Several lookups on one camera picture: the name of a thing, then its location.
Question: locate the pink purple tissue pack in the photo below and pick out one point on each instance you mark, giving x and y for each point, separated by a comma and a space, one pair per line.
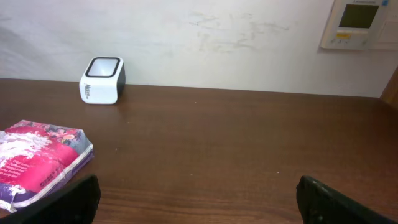
37, 159

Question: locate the wall control panel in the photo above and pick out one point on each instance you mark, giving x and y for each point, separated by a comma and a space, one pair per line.
361, 25

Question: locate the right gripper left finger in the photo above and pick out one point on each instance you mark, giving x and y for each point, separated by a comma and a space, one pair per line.
76, 203

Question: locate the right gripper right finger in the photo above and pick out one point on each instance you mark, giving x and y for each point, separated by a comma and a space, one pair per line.
319, 203

